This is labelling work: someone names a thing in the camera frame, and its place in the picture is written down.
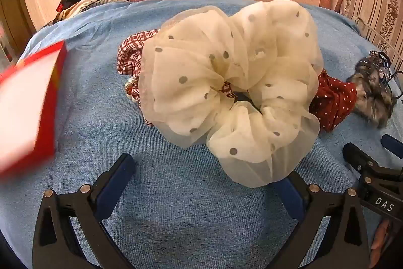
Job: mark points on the dark grey patterned scrunchie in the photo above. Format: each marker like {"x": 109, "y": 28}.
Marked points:
{"x": 374, "y": 92}

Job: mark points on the blue blanket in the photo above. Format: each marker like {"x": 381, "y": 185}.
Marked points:
{"x": 176, "y": 218}

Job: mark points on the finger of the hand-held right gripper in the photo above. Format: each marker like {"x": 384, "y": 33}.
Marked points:
{"x": 393, "y": 144}
{"x": 371, "y": 168}

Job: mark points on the red plaid scrunchie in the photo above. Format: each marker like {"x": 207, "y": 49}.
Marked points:
{"x": 130, "y": 51}

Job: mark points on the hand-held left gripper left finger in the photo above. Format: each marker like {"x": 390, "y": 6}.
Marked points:
{"x": 114, "y": 190}

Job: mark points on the red shallow box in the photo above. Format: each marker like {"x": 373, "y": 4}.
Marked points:
{"x": 25, "y": 108}

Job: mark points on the red garment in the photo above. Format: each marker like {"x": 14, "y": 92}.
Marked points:
{"x": 65, "y": 1}

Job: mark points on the patterned glass door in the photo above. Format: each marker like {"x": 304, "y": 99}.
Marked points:
{"x": 14, "y": 20}

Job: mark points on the striped floral seat cushion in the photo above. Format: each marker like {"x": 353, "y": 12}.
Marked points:
{"x": 374, "y": 7}

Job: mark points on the person's right hand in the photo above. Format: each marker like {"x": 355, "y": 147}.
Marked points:
{"x": 381, "y": 240}

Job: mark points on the red white-dotted scrunchie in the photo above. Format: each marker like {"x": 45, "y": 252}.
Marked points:
{"x": 333, "y": 98}

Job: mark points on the yellow floral cloth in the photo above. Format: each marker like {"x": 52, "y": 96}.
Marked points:
{"x": 85, "y": 4}

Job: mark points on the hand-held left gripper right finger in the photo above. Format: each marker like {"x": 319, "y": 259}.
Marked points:
{"x": 290, "y": 198}

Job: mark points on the cream polka-dot organza scrunchie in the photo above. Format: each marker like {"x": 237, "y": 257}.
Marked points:
{"x": 195, "y": 92}

